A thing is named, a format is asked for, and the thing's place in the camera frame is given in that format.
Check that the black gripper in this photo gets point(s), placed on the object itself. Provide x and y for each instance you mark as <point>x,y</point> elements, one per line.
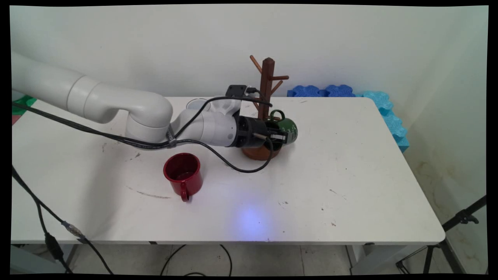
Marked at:
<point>248,130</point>

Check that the green enamel mug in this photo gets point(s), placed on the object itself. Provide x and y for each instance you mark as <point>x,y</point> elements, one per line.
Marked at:
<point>291,128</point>

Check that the red enamel mug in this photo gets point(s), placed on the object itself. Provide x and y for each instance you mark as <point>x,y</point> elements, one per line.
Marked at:
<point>191,183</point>

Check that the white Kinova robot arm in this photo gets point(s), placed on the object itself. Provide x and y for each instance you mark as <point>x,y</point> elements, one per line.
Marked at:
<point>116,101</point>

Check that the brown wooden mug tree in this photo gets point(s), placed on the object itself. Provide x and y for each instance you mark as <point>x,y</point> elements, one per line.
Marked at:
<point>267,77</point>

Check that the white enamel mug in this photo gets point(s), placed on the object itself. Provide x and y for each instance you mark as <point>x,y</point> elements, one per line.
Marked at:
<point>195,104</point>

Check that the light blue foam mat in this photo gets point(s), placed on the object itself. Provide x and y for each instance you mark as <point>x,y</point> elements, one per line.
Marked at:
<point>391,118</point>

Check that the black tripod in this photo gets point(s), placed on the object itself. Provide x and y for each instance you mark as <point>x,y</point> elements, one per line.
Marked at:
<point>463,216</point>

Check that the red green paper sheet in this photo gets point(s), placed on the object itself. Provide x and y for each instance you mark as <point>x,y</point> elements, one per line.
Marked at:
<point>21,107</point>

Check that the white ribbed camera mount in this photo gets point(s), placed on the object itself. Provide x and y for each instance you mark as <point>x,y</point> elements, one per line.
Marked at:
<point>227,105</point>

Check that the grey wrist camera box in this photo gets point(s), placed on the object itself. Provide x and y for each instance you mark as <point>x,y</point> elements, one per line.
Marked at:
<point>235,91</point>

